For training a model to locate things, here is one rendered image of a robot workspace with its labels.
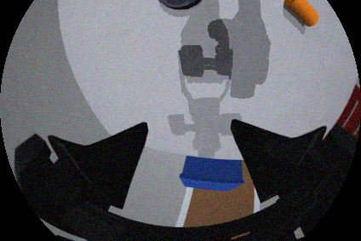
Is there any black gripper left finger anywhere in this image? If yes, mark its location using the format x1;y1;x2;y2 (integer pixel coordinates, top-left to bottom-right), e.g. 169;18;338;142
48;122;149;209

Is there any orange knob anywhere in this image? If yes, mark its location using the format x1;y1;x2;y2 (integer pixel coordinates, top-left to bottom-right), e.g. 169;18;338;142
284;0;319;27

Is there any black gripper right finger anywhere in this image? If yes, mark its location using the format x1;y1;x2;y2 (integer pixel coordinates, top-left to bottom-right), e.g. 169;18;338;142
231;119;327;204

